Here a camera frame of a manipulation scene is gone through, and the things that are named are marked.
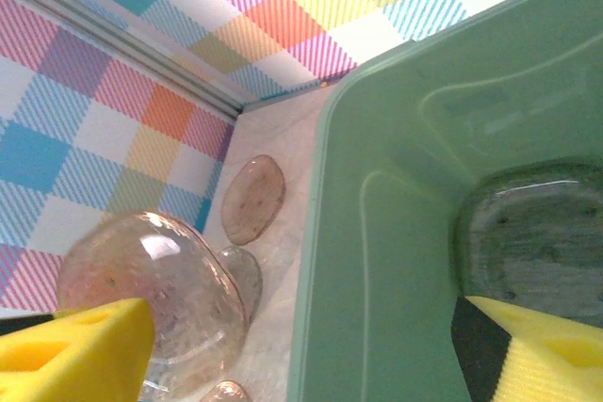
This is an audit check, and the grey tinted glass plate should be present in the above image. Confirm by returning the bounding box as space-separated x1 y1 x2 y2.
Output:
451 161 603 328
216 245 264 328

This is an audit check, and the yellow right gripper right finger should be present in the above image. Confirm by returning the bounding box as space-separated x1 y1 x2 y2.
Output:
450 295 603 402

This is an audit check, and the aluminium frame post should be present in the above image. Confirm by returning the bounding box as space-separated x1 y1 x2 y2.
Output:
0 0 244 121

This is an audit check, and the green plastic bin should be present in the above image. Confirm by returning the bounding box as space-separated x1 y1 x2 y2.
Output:
286 0 603 402

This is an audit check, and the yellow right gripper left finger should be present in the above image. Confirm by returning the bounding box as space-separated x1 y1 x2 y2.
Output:
0 297 157 402

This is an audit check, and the brown tinted glass plate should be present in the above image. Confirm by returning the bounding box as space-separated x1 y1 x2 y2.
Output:
220 154 287 247

